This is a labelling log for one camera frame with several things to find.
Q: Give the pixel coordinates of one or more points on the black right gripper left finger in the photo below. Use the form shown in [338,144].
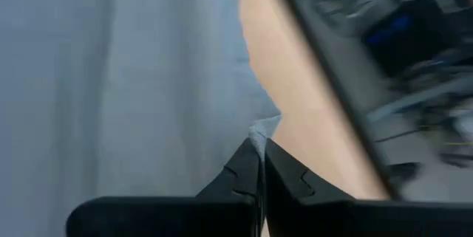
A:
[221,215]

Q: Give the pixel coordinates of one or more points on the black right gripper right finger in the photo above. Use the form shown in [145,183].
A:
[314,215]

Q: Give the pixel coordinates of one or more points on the grey towel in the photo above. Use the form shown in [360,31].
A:
[129,82]

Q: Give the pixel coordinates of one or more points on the black equipment with blue light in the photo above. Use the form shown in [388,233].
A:
[399,41]

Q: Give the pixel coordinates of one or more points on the black metal table frame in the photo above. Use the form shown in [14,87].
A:
[332,82]

